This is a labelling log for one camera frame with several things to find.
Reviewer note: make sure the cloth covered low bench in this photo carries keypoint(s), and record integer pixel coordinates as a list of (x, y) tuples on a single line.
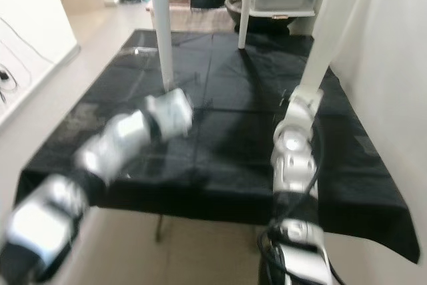
[(200, 18)]

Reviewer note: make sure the black charger plug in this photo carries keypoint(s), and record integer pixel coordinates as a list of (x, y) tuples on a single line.
[(7, 77)]

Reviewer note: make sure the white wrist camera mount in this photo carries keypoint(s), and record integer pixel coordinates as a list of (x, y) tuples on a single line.
[(173, 113), (303, 108)]

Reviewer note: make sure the black table cloth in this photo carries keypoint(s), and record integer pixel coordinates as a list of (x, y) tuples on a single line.
[(227, 131)]

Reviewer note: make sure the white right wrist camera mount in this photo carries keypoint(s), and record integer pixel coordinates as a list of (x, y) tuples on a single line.
[(303, 108)]

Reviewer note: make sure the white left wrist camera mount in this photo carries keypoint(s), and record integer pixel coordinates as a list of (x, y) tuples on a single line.
[(173, 113)]

